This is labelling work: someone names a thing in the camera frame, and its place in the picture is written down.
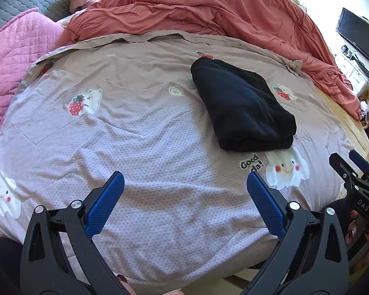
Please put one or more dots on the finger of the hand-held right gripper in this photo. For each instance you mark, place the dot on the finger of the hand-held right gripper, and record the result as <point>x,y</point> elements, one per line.
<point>341,167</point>
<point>359,159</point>

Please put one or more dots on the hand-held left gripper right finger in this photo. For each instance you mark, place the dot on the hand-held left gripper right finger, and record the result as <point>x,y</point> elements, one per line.
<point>266,202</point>

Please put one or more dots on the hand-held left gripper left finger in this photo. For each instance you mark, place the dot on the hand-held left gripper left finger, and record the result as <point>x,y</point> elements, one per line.
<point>106,202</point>

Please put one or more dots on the black long-sleeve shirt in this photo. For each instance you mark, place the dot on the black long-sleeve shirt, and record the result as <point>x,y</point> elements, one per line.
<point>243,107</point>

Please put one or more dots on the person's right hand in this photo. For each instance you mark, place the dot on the person's right hand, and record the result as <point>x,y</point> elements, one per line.
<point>356,229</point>

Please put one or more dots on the person's left hand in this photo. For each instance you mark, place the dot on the person's left hand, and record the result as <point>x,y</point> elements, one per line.
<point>126,284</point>

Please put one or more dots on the bed with cream mattress cover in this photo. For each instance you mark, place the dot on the bed with cream mattress cover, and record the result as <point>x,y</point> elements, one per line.
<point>347,123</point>

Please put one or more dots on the grey cartoon-print bed sheet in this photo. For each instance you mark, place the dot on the grey cartoon-print bed sheet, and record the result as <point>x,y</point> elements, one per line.
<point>126,129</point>

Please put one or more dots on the white television cabinet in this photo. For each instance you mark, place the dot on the white television cabinet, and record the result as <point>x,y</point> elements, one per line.
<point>352,70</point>

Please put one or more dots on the black flat-screen television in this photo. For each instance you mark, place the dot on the black flat-screen television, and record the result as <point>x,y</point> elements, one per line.
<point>358,35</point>

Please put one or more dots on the pink quilted blanket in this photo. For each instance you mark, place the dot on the pink quilted blanket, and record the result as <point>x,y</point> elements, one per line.
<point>15,55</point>

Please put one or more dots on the salmon red duvet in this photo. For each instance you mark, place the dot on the salmon red duvet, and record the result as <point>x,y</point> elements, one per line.
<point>203,12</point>

